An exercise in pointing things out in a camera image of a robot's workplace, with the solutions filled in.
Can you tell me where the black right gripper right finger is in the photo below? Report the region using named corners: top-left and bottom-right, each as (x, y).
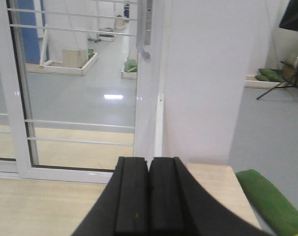
top-left (149, 157), bottom-right (267, 236)

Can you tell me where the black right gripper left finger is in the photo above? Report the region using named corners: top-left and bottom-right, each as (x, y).
top-left (73, 157), bottom-right (149, 236)

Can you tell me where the white framed sliding glass door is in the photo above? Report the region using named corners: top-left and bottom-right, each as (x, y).
top-left (0, 0), bottom-right (164, 183)

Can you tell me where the grey metal door handle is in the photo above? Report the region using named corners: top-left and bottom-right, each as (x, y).
top-left (136, 0), bottom-right (150, 59)

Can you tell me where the grey door lock plate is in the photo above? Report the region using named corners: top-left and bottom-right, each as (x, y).
top-left (145, 0), bottom-right (153, 45)

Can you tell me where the green cushion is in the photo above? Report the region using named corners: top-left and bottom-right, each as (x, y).
top-left (236, 169), bottom-right (298, 236)

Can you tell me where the wooden tray with green cushion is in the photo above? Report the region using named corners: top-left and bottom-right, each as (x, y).
top-left (121, 59), bottom-right (138, 80)

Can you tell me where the black tripod stand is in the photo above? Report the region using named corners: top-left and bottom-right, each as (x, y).
top-left (256, 55), bottom-right (298, 100)

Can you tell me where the black softbox light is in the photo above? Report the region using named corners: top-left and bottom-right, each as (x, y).
top-left (279, 0), bottom-right (298, 31)

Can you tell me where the white door jamb frame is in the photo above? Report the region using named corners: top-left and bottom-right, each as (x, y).
top-left (162, 0), bottom-right (258, 165)

